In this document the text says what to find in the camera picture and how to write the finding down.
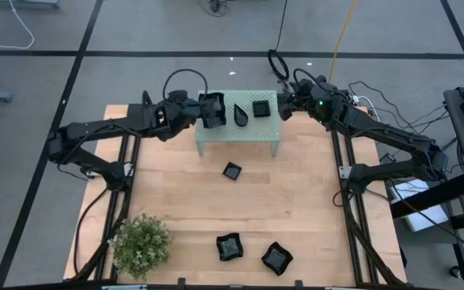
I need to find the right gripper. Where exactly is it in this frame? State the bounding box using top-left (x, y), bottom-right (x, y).
top-left (277, 86), bottom-right (316, 122)

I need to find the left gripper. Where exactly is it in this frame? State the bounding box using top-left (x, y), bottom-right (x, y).
top-left (171, 92), bottom-right (227, 130)

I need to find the black square mini plate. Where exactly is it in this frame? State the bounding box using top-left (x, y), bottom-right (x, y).
top-left (222, 161), bottom-right (243, 181)
top-left (251, 99), bottom-right (271, 118)

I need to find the black teardrop mini plate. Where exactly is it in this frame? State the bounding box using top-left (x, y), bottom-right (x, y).
top-left (233, 103), bottom-right (250, 127)

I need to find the sage green perforated metal shelf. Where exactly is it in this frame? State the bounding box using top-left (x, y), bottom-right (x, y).
top-left (194, 89), bottom-right (281, 158)

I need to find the artificial green potted plant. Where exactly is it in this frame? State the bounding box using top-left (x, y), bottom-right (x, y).
top-left (107, 213), bottom-right (173, 282)

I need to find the white flat box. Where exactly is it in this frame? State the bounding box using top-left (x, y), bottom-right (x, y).
top-left (387, 176), bottom-right (450, 234)

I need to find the black stand beam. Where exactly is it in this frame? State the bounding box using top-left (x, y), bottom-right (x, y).
top-left (390, 172), bottom-right (464, 221)

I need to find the black caster wheel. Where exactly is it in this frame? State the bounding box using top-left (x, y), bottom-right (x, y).
top-left (448, 264), bottom-right (464, 281)

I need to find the black coiled cable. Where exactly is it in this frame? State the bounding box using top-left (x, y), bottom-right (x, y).
top-left (267, 48), bottom-right (292, 82)

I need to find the black aluminium table frame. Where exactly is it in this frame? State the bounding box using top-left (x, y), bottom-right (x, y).
top-left (70, 90), bottom-right (408, 290)

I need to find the white power cable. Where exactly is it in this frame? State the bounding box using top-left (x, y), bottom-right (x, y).
top-left (350, 94), bottom-right (379, 122)

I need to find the thin black cable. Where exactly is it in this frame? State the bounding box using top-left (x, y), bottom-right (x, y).
top-left (274, 0), bottom-right (289, 52)

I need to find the yellow cable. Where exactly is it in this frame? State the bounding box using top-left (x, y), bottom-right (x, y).
top-left (328, 0), bottom-right (358, 81)

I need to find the black cable tangle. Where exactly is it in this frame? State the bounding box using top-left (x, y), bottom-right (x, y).
top-left (198, 0), bottom-right (233, 18)

